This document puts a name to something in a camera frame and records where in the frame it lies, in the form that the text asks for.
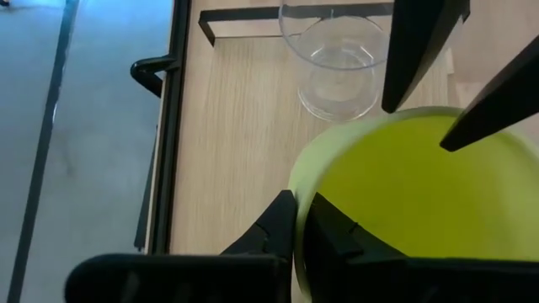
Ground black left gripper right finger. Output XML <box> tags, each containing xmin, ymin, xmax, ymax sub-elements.
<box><xmin>302</xmin><ymin>192</ymin><xmax>539</xmax><ymax>303</ymax></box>

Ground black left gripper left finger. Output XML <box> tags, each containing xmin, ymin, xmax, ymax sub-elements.
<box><xmin>65</xmin><ymin>189</ymin><xmax>298</xmax><ymax>303</ymax></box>

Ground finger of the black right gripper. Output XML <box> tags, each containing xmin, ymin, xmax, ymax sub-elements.
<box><xmin>439</xmin><ymin>35</ymin><xmax>539</xmax><ymax>153</ymax></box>
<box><xmin>381</xmin><ymin>0</ymin><xmax>471</xmax><ymax>114</ymax></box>

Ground yellow-green mug with handle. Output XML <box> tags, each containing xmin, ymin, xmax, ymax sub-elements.
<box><xmin>287</xmin><ymin>105</ymin><xmax>539</xmax><ymax>303</ymax></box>

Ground clear glass cup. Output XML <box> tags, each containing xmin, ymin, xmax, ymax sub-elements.
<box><xmin>278</xmin><ymin>0</ymin><xmax>391</xmax><ymax>124</ymax></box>

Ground black table-side handle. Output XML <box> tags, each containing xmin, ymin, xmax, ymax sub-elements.
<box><xmin>129</xmin><ymin>54</ymin><xmax>178</xmax><ymax>98</ymax></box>

